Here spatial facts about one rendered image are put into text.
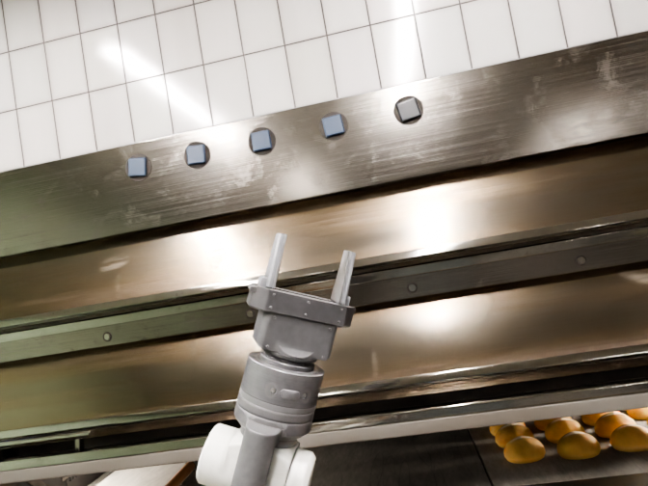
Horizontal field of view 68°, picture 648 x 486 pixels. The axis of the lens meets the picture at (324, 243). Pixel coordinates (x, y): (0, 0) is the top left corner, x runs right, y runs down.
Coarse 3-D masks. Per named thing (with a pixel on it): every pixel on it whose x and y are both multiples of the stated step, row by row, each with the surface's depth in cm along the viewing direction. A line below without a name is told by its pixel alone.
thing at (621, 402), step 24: (600, 384) 101; (408, 408) 107; (528, 408) 87; (552, 408) 86; (576, 408) 86; (600, 408) 85; (624, 408) 84; (336, 432) 92; (360, 432) 91; (384, 432) 90; (408, 432) 90; (432, 432) 89; (24, 456) 121; (144, 456) 97; (168, 456) 96; (192, 456) 96; (0, 480) 101; (24, 480) 101
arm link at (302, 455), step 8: (304, 448) 54; (296, 456) 52; (304, 456) 52; (312, 456) 53; (296, 464) 51; (304, 464) 51; (312, 464) 52; (296, 472) 50; (304, 472) 51; (312, 472) 56; (288, 480) 50; (296, 480) 50; (304, 480) 50
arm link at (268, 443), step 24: (240, 408) 51; (264, 408) 50; (216, 432) 53; (240, 432) 53; (264, 432) 48; (288, 432) 50; (216, 456) 51; (240, 456) 48; (264, 456) 47; (288, 456) 51; (216, 480) 51; (240, 480) 47; (264, 480) 48
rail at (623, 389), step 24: (624, 384) 85; (432, 408) 90; (456, 408) 89; (480, 408) 88; (504, 408) 88; (312, 432) 93; (48, 456) 101; (72, 456) 100; (96, 456) 99; (120, 456) 98
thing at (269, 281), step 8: (280, 240) 52; (272, 248) 54; (280, 248) 52; (272, 256) 53; (280, 256) 52; (272, 264) 52; (280, 264) 52; (272, 272) 52; (264, 280) 52; (272, 280) 52
